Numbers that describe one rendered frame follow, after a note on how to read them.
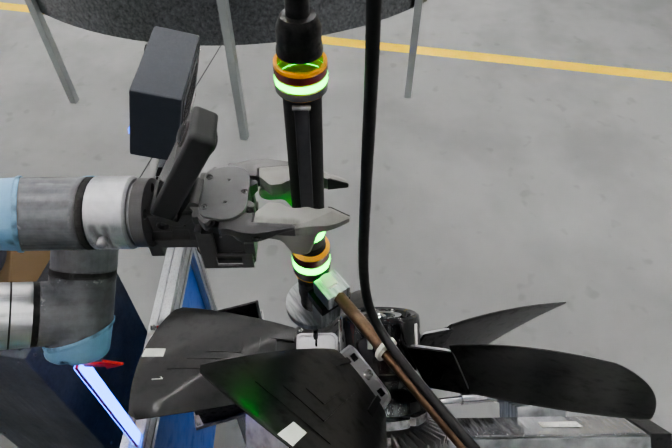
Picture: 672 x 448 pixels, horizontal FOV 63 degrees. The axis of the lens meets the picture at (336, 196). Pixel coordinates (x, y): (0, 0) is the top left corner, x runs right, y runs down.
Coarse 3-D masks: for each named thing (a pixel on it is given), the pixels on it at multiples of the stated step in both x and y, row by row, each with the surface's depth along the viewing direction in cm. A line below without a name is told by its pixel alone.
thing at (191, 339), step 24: (192, 312) 90; (216, 312) 89; (168, 336) 85; (192, 336) 84; (216, 336) 84; (240, 336) 83; (264, 336) 83; (288, 336) 83; (144, 360) 80; (168, 360) 80; (192, 360) 80; (216, 360) 80; (144, 384) 77; (168, 384) 77; (192, 384) 77; (144, 408) 73; (168, 408) 74; (192, 408) 74
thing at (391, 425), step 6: (414, 414) 77; (420, 414) 77; (426, 414) 78; (390, 420) 75; (396, 420) 75; (402, 420) 75; (408, 420) 75; (414, 420) 76; (420, 420) 76; (390, 426) 74; (396, 426) 74; (402, 426) 75; (408, 426) 75
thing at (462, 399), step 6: (456, 396) 85; (462, 396) 85; (468, 396) 85; (474, 396) 85; (480, 396) 85; (444, 402) 84; (450, 402) 84; (456, 402) 84; (462, 402) 84; (468, 402) 84; (474, 402) 85; (480, 402) 85; (498, 402) 86
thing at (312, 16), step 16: (288, 0) 39; (304, 0) 39; (288, 16) 40; (304, 16) 40; (288, 32) 40; (304, 32) 40; (320, 32) 41; (288, 48) 41; (304, 48) 41; (320, 48) 42; (304, 288) 65; (304, 304) 68
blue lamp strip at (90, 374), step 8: (80, 368) 80; (88, 368) 82; (88, 376) 82; (96, 376) 85; (96, 384) 85; (104, 384) 88; (104, 392) 88; (104, 400) 88; (112, 400) 91; (112, 408) 91; (120, 408) 95; (120, 416) 95; (128, 416) 98; (128, 424) 98; (128, 432) 99; (136, 432) 102; (136, 440) 102
